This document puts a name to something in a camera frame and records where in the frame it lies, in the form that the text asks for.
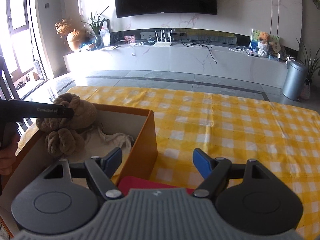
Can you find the black set-top box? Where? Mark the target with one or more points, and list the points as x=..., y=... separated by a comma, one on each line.
x=149, y=42

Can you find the acorn-shaped vase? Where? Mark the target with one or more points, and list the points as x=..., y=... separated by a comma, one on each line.
x=75, y=41

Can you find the orange cardboard box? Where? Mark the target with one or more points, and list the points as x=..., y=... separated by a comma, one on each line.
x=147, y=145

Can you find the teddy bear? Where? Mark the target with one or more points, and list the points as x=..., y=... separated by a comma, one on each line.
x=264, y=43

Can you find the white router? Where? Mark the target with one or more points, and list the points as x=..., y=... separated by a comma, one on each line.
x=163, y=44

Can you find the potted grass plant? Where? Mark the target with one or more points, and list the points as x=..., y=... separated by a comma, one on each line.
x=311, y=62

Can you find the black framed picture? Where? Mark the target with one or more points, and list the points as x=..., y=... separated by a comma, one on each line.
x=106, y=32

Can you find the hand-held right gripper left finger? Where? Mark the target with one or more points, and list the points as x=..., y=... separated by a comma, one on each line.
x=111, y=161

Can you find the red box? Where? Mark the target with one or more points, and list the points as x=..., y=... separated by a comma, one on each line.
x=135, y=183

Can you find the yellow checkered tablecloth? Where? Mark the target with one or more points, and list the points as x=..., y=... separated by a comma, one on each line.
x=225, y=130

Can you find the green plant in glass vase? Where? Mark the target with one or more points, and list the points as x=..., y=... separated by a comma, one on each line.
x=98, y=35

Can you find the colourful picture board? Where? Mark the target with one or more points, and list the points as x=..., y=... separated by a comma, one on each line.
x=254, y=40

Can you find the dried flower bunch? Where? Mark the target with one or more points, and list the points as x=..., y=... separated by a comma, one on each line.
x=63, y=27

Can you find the white towel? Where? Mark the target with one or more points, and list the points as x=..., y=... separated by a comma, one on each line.
x=112, y=140

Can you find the silver trash can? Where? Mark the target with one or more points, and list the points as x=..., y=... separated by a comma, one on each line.
x=294, y=82

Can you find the brown towel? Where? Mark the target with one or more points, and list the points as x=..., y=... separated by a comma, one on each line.
x=82, y=112

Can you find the white marble television console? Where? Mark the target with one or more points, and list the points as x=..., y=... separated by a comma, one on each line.
x=162, y=60

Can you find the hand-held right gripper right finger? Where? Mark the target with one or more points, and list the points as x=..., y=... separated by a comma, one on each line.
x=202, y=162

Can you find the sliding glass door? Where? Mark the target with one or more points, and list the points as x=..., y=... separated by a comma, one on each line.
x=17, y=17

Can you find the small photo card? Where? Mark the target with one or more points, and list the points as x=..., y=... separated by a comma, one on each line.
x=129, y=39

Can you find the person's left hand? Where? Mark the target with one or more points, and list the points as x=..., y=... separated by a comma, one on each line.
x=8, y=157

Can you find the woven basket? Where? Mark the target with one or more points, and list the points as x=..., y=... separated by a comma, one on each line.
x=306, y=91

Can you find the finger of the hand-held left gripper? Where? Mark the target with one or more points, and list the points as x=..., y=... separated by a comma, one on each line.
x=67, y=113

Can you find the white papers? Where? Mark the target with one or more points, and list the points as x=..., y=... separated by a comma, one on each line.
x=110, y=47

